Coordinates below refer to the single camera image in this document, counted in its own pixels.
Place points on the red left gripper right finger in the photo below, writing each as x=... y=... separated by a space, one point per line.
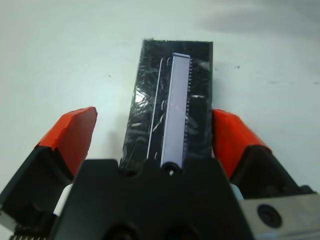
x=232 y=142

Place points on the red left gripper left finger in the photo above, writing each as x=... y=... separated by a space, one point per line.
x=72 y=140

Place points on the black camera box lid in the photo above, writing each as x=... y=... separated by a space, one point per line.
x=150 y=100

